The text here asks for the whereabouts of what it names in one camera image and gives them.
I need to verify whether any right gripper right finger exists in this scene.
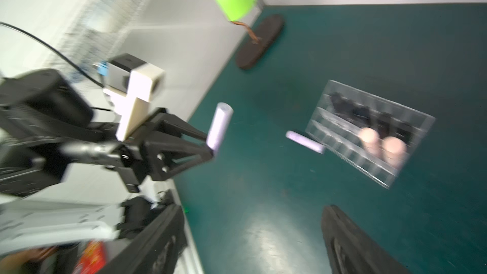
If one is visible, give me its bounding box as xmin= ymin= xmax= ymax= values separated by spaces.
xmin=321 ymin=205 xmax=410 ymax=274

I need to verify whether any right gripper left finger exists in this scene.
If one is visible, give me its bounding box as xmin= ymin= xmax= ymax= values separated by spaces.
xmin=99 ymin=202 xmax=187 ymax=274

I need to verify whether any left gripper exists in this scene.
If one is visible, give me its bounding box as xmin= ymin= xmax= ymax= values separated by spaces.
xmin=114 ymin=108 xmax=214 ymax=194

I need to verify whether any purple lip balm tube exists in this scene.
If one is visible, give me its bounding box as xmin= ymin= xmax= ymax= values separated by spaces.
xmin=285 ymin=131 xmax=326 ymax=154
xmin=206 ymin=102 xmax=234 ymax=154

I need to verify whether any pink lip gloss tube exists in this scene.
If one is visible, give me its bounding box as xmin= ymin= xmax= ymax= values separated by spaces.
xmin=358 ymin=128 xmax=382 ymax=158
xmin=382 ymin=136 xmax=407 ymax=169

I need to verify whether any clear acrylic lipstick organizer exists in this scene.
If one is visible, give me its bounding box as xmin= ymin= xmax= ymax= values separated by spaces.
xmin=306 ymin=80 xmax=435 ymax=188

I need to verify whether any black lipstick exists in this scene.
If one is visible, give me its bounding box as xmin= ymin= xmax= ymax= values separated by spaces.
xmin=339 ymin=99 xmax=356 ymax=123
xmin=330 ymin=92 xmax=346 ymax=115
xmin=377 ymin=113 xmax=392 ymax=139
xmin=353 ymin=106 xmax=372 ymax=128
xmin=395 ymin=122 xmax=414 ymax=146

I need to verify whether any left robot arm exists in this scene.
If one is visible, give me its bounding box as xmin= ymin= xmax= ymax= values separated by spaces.
xmin=1 ymin=69 xmax=214 ymax=197

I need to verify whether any dark metal cup stand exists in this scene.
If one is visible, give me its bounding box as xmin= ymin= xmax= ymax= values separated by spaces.
xmin=232 ymin=14 xmax=285 ymax=70

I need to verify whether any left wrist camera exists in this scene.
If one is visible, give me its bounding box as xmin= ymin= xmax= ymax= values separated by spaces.
xmin=97 ymin=53 xmax=166 ymax=142

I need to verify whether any white wire basket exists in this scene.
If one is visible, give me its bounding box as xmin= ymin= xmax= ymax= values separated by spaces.
xmin=48 ymin=0 xmax=149 ymax=76

